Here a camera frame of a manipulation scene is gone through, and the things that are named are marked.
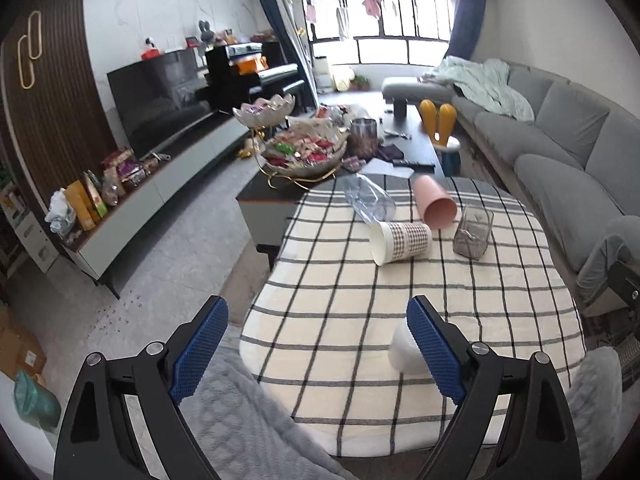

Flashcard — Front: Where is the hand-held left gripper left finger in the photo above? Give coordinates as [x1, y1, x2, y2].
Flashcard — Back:
[52, 295, 231, 480]

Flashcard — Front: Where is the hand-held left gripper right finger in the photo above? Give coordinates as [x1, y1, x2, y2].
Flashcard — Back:
[406, 295, 583, 480]

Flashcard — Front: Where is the plain white cup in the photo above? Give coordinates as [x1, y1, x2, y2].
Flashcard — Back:
[388, 317, 436, 376]

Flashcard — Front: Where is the houndstooth patterned paper cup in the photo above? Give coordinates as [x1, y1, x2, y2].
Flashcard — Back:
[369, 220, 433, 267]

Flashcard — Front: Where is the grey transparent cup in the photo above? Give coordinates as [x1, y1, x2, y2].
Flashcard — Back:
[452, 205, 495, 261]

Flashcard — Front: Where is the pink cup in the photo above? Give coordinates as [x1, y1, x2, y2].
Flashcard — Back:
[412, 175, 458, 231]

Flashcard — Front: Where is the clear plastic cup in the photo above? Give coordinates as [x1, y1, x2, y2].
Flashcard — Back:
[343, 174, 397, 226]

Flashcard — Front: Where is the fluffy grey blanket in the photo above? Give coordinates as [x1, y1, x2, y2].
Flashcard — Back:
[565, 345, 626, 480]
[180, 340, 361, 480]

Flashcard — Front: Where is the black checked white tablecloth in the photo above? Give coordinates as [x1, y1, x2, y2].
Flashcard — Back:
[239, 175, 587, 458]

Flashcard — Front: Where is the grey sofa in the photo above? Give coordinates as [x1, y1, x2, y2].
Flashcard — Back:
[382, 60, 640, 306]

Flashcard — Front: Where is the dark coffee table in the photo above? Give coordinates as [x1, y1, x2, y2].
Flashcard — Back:
[236, 105, 446, 271]

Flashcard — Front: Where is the grey television cabinet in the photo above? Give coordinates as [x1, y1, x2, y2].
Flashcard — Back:
[60, 110, 251, 301]

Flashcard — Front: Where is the teal bag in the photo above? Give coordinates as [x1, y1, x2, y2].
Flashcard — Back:
[14, 370, 62, 428]

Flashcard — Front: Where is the cardboard box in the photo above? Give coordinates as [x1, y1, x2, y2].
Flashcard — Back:
[0, 305, 48, 381]

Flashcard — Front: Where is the green snack bag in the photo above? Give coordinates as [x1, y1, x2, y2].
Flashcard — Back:
[82, 170, 109, 219]

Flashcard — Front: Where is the orange snack bag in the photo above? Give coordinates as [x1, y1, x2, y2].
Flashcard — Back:
[65, 180, 99, 232]

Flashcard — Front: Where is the white plastic bag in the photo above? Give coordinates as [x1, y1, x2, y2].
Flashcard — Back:
[45, 189, 77, 234]

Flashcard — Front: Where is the red snack bag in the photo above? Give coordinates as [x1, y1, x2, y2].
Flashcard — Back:
[100, 147, 147, 191]

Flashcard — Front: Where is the tiered candy dish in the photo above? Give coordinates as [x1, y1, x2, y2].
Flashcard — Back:
[232, 92, 351, 188]

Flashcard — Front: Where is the yellow rabbit ear stool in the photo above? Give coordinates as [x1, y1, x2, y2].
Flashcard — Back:
[419, 99, 462, 176]

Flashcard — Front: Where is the light green blanket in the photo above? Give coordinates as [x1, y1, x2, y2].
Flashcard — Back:
[422, 55, 536, 123]

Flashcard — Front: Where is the black television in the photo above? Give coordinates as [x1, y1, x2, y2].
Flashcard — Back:
[106, 50, 213, 161]

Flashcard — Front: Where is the black piano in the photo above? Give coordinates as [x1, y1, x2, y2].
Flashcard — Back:
[205, 40, 308, 113]

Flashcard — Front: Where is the brown slatted wooden cabinet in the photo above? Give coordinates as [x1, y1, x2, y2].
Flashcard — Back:
[0, 0, 118, 281]

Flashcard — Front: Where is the white air purifier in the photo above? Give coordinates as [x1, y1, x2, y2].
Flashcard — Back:
[312, 56, 334, 92]

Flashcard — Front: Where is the blue curtain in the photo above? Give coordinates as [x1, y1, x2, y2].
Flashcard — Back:
[447, 0, 488, 61]
[250, 0, 287, 46]

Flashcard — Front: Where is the grey plush rabbit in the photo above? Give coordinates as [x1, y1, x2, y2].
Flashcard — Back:
[197, 20, 217, 56]

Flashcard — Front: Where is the window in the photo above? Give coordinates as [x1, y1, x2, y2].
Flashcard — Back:
[302, 0, 453, 67]

